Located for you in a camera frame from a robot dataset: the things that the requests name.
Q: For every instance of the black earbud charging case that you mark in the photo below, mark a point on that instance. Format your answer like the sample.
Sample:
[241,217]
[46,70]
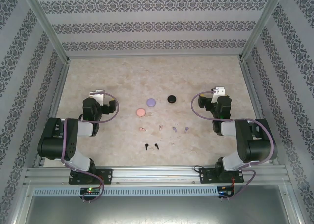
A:
[172,99]

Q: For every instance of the pink earbud charging case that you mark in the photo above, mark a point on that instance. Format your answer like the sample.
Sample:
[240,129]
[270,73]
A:
[140,112]

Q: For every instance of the purple earbud charging case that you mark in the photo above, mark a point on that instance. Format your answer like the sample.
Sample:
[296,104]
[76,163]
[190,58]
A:
[150,102]

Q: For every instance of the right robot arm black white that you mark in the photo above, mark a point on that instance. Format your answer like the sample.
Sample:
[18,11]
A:
[257,145]

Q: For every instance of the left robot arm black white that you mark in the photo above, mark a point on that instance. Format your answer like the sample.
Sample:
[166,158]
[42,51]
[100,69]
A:
[56,140]

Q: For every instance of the left control circuit board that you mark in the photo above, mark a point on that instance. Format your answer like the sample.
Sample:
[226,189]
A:
[89,190]

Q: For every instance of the control circuit board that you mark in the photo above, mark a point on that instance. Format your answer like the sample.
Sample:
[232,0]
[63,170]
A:
[225,192]
[89,190]

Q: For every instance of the right control circuit board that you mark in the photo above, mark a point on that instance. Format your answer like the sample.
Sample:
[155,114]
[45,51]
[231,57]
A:
[225,192]

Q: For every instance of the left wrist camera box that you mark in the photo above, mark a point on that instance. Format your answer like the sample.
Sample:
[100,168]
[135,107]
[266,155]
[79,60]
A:
[98,96]

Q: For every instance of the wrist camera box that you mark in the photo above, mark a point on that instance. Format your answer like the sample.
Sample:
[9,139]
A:
[219,91]
[98,96]

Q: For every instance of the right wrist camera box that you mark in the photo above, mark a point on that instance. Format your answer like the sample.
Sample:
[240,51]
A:
[219,91]

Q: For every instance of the aluminium right side rail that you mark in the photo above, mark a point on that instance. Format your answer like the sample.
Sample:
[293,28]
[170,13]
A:
[249,84]

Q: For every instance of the aluminium left side rail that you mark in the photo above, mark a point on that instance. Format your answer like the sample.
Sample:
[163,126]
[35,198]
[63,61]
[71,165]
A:
[61,84]

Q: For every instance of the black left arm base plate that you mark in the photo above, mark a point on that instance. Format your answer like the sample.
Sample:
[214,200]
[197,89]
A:
[105,176]

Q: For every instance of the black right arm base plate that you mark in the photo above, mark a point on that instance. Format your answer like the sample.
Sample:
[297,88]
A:
[206,176]

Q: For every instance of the aluminium mounting rail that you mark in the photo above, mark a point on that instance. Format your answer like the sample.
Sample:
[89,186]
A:
[157,175]

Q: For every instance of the aluminium right frame post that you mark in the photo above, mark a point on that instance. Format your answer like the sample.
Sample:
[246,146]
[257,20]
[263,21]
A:
[262,25]

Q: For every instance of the aluminium frame post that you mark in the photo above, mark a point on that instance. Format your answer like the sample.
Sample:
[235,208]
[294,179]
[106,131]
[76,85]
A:
[44,22]
[262,25]

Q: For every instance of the aluminium left frame post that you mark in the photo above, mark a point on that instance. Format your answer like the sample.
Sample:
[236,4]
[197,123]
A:
[44,22]

